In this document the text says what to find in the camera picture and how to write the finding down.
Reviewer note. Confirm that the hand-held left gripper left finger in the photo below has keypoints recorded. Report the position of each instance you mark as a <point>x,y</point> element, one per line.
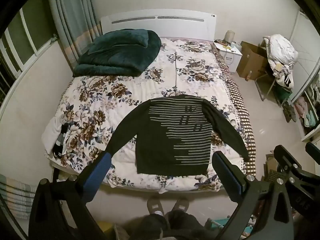
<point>98,172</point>

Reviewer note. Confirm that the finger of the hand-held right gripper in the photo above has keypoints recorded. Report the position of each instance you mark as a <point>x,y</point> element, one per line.
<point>285,158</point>
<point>314,152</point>

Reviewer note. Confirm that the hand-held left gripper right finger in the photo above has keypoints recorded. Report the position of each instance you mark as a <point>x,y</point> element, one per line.
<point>226,175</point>

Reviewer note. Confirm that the dark striped sweater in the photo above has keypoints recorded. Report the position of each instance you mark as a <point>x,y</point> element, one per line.
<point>160,142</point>

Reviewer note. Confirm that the white wardrobe with clothes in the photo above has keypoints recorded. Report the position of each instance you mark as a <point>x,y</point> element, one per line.
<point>307,130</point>

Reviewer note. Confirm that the pile of white clothes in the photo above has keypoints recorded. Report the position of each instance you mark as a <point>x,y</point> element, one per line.
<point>282,48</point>

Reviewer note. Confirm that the small cardboard box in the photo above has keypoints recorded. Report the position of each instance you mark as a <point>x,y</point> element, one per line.
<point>270,165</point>

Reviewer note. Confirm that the black grey striped cloth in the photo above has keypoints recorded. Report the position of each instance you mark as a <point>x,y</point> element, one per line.
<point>60,142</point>

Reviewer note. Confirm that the teal plastic bin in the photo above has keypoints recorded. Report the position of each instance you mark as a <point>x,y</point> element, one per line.
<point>220,227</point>

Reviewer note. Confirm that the grey slipper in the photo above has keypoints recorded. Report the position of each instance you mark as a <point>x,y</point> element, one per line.
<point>180,205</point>
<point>155,206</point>

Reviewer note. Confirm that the brown checked bed sheet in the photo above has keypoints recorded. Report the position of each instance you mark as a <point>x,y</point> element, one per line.
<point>243,115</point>

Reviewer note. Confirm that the metal folding chair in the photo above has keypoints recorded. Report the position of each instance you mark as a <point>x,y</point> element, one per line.
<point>282,95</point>

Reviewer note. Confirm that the person's dark pants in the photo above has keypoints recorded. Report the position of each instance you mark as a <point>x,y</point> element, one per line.
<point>160,226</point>

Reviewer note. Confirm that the floral bed quilt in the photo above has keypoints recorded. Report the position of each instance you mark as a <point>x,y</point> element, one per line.
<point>140,85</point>

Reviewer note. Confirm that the large cardboard box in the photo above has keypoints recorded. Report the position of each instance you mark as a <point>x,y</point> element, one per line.
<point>250,60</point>

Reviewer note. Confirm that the white nightstand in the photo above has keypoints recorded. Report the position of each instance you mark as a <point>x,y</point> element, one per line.
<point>232,57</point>

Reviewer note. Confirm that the dark green blanket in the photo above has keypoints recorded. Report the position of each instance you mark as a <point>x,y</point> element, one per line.
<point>117,55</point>

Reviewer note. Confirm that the white framed window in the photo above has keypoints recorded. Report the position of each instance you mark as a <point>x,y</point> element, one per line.
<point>27,37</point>

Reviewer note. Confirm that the white headboard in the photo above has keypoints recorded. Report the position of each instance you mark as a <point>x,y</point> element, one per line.
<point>160,28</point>

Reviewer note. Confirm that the grey-green curtain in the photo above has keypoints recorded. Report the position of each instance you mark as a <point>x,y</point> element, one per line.
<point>72,12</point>

